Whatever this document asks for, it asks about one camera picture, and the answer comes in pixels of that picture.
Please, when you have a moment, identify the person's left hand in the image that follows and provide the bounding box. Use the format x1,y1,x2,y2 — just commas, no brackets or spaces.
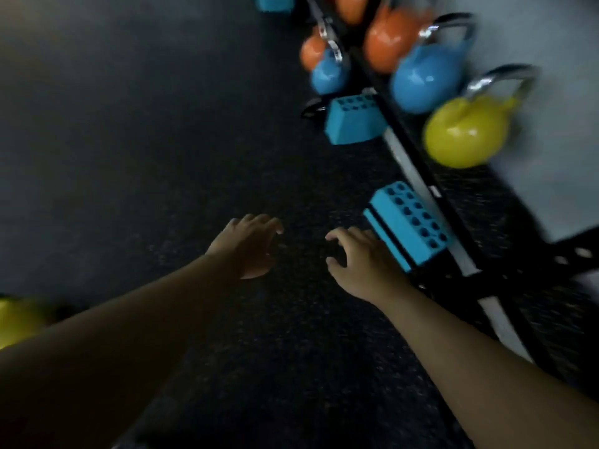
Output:
205,213,285,281

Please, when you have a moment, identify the person's right hand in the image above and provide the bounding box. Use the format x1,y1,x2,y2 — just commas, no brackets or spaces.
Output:
325,226,412,309

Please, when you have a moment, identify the black Rogue storage rack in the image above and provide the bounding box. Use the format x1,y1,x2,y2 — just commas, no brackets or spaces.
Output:
299,0,599,398

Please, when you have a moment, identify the yellow kettlebell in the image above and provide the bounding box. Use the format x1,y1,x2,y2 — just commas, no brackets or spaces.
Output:
422,64,540,170
0,297,55,350

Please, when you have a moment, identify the small blue kettlebell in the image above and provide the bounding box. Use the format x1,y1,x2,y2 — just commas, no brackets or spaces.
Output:
310,39,353,97

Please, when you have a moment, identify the large blue kettlebell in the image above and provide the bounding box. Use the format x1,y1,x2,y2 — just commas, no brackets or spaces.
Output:
389,12,477,115

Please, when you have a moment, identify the small orange kettlebell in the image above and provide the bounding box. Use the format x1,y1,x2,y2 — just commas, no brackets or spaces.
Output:
299,32,329,74

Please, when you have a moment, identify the large orange kettlebell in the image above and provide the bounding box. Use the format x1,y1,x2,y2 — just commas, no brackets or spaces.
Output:
363,2,436,75

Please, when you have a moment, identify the person's left forearm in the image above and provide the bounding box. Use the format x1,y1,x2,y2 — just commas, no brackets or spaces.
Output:
0,254,244,449

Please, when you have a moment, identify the person's right forearm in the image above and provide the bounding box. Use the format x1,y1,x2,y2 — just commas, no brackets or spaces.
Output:
376,284,599,449

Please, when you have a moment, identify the teal plastic block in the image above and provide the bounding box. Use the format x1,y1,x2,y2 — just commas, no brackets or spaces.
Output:
363,180,454,275
246,0,296,14
324,93,389,146

